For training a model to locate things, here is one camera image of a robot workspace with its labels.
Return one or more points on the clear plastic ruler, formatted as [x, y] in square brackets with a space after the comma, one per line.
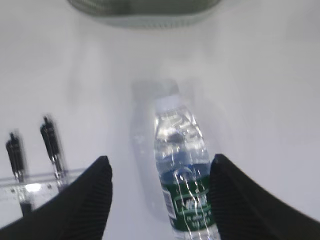
[35, 187]

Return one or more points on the pale green woven basket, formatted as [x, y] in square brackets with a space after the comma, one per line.
[145, 13]

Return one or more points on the black pen under ruler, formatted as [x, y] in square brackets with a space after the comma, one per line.
[14, 150]
[50, 139]

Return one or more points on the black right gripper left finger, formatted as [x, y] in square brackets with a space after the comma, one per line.
[79, 212]

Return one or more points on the black pen under ruler left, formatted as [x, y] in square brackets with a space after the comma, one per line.
[14, 150]

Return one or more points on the clear water bottle green label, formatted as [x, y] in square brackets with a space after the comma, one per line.
[183, 166]

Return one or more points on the black pen under ruler right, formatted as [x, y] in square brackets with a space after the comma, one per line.
[50, 139]

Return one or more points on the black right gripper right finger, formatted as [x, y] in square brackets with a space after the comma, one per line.
[243, 210]

